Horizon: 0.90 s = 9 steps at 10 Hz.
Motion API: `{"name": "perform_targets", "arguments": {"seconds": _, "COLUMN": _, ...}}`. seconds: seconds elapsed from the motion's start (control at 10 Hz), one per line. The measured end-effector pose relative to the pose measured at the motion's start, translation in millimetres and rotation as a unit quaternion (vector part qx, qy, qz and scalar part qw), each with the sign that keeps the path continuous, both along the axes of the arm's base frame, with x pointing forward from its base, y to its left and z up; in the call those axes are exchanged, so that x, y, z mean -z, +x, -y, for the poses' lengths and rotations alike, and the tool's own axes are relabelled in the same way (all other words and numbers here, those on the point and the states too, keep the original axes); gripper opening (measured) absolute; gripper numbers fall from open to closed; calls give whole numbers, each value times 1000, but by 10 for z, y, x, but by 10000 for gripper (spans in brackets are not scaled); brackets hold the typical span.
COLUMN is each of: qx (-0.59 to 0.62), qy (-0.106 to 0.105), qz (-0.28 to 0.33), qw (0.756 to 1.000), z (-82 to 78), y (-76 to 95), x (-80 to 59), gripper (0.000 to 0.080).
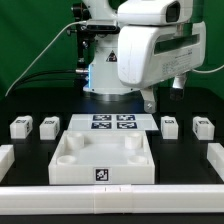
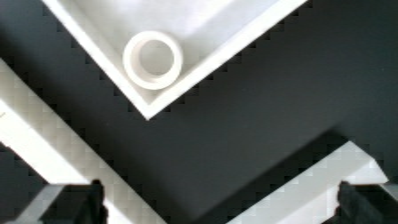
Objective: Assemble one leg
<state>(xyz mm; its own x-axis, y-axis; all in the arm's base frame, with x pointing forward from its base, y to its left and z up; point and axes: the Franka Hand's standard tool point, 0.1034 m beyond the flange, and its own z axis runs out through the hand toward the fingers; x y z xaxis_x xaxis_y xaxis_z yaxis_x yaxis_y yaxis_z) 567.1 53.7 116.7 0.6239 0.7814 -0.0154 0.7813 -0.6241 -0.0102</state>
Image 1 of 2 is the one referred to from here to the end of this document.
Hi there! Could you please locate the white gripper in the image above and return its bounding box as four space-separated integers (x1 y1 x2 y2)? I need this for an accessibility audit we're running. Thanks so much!
117 22 206 114

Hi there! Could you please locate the white square tabletop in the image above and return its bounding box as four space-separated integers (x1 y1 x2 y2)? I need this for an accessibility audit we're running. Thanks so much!
48 130 155 185

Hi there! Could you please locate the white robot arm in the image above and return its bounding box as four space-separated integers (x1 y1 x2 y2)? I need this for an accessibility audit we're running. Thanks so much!
72 0 206 113

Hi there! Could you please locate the white right obstacle bar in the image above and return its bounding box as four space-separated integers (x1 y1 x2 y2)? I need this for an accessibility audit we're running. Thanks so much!
207 143 224 182

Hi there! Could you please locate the white obstacle bar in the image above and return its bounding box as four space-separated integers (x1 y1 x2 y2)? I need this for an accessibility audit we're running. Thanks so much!
207 143 224 182
0 185 224 215
0 145 15 182

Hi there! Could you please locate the white tag board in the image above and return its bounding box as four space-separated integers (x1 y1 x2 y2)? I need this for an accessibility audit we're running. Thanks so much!
68 114 158 131

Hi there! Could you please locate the white front obstacle bar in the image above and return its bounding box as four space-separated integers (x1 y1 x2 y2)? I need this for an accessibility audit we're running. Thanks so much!
0 185 224 215

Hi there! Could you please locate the white left obstacle bar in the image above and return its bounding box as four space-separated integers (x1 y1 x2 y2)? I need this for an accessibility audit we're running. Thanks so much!
0 145 15 182

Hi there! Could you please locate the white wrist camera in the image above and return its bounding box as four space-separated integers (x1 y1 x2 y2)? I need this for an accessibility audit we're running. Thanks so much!
118 0 181 25

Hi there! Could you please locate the black camera on mount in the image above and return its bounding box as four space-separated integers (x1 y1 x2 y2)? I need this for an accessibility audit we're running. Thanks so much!
66 20 121 37

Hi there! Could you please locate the white cable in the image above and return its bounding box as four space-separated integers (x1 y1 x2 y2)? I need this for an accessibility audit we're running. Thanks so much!
4 20 88 98

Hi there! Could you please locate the black cable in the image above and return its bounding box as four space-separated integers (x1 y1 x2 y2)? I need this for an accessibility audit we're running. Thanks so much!
13 69 88 91

